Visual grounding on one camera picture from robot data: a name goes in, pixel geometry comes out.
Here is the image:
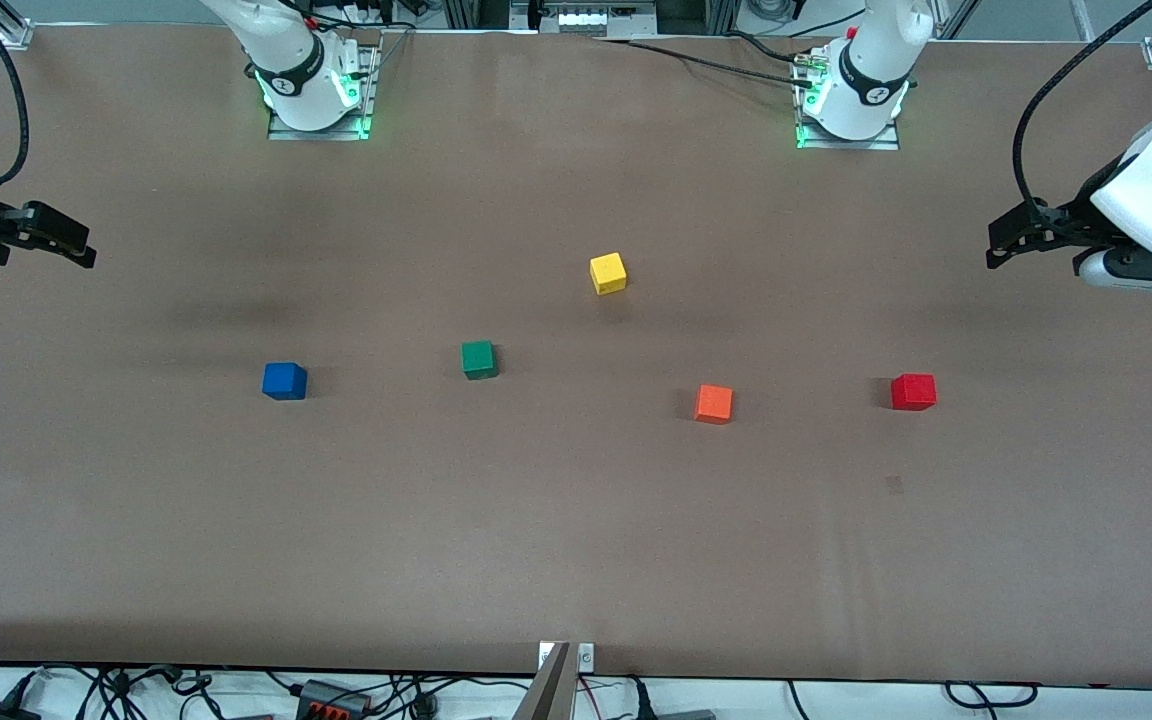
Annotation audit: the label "red wooden block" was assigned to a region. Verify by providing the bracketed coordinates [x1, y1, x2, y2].
[891, 373, 938, 412]

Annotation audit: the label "blue wooden block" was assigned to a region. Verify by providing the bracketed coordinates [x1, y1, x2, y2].
[262, 362, 309, 402]

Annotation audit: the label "yellow wooden block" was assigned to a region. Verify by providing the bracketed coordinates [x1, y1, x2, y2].
[590, 252, 628, 297]

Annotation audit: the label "grey terminal block device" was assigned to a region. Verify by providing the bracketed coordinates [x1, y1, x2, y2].
[555, 9, 621, 38]

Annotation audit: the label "black orange connector block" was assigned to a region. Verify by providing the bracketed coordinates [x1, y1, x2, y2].
[294, 679, 373, 720]

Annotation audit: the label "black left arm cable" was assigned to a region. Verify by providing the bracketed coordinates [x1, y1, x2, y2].
[1011, 0, 1152, 216]

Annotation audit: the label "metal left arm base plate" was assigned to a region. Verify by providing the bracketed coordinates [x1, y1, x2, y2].
[795, 48, 902, 152]

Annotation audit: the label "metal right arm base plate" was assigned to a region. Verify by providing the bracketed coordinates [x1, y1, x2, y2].
[267, 42, 379, 142]

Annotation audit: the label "black cable on table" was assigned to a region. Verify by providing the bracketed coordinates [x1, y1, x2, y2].
[600, 36, 819, 91]

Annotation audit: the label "black tangled floor cables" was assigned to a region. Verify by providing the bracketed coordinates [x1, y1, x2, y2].
[0, 664, 267, 720]

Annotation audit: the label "black looped floor cable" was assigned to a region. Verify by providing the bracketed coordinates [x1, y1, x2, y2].
[942, 681, 1039, 711]

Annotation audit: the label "aluminium frame profile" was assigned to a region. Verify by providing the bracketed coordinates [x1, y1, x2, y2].
[441, 0, 743, 37]

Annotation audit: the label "small metal pole bracket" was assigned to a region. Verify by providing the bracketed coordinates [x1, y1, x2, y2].
[537, 641, 596, 673]

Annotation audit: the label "metal camera pole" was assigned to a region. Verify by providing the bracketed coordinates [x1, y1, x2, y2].
[511, 642, 577, 720]

